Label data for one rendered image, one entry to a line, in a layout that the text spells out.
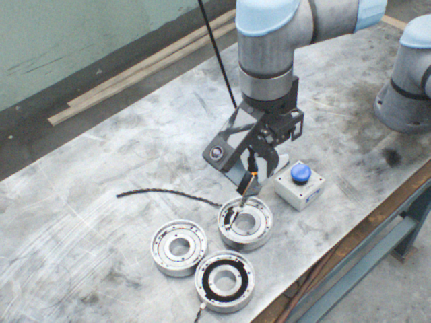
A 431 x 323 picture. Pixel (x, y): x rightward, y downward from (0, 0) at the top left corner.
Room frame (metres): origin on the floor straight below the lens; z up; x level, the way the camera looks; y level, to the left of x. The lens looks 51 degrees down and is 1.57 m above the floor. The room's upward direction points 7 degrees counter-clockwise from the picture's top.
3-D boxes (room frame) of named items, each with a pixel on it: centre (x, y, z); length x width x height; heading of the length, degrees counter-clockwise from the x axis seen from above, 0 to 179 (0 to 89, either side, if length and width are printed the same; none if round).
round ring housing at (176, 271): (0.43, 0.08, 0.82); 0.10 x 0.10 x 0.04
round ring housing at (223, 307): (0.36, 0.00, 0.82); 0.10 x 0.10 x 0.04
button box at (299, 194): (0.55, -0.17, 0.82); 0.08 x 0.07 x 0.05; 125
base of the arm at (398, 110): (0.74, -0.46, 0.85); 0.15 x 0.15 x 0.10
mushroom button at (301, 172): (0.54, -0.17, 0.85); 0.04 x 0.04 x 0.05
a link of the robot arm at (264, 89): (0.51, -0.09, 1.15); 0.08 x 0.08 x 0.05
